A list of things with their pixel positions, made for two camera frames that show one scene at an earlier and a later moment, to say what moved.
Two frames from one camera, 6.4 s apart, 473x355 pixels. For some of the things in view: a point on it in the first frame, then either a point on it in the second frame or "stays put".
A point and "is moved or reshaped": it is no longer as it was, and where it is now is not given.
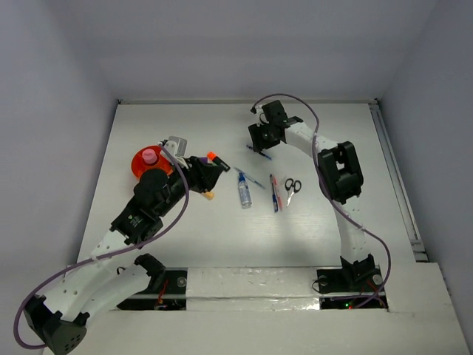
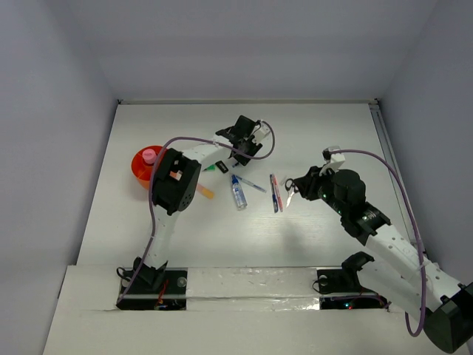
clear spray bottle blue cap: x=244 y=192 is moved or reshaped
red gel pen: x=280 y=203 stays put
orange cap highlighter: x=212 y=158 stays put
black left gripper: x=197 y=174 to x=243 y=150
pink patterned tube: x=149 y=155 stays put
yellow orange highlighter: x=208 y=195 stays put
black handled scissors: x=292 y=186 stays put
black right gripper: x=259 y=143 to x=307 y=184
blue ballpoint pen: x=274 y=197 stays put
